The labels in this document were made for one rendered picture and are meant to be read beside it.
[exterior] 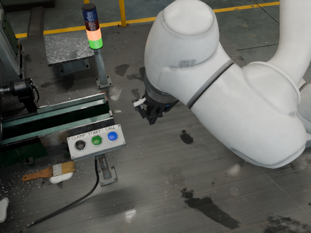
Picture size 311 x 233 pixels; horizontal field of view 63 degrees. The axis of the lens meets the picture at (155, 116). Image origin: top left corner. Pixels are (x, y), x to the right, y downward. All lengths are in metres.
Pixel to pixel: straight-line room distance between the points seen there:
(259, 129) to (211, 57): 0.12
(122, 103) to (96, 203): 0.51
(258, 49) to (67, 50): 2.35
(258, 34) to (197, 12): 3.20
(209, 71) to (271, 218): 0.75
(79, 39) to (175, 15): 1.22
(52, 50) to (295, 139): 1.30
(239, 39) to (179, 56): 3.02
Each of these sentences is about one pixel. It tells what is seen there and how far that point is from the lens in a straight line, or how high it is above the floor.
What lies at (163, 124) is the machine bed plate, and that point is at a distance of 1.17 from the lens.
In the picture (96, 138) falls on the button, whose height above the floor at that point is 1.07.
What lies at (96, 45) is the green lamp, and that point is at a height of 1.05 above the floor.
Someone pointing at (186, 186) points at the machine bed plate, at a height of 0.80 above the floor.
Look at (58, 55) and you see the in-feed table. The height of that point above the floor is 0.92.
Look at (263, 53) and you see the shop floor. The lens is 3.23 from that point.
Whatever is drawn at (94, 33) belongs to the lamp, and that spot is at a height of 1.11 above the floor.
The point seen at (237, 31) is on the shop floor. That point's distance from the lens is 3.53.
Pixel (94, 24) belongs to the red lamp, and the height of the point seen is 1.15.
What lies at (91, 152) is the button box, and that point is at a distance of 0.80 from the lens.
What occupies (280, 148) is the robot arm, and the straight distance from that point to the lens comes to 0.39.
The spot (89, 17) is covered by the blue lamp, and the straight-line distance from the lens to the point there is 1.16.
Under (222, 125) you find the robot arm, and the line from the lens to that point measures 0.38.
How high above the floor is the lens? 1.70
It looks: 49 degrees down
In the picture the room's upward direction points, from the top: straight up
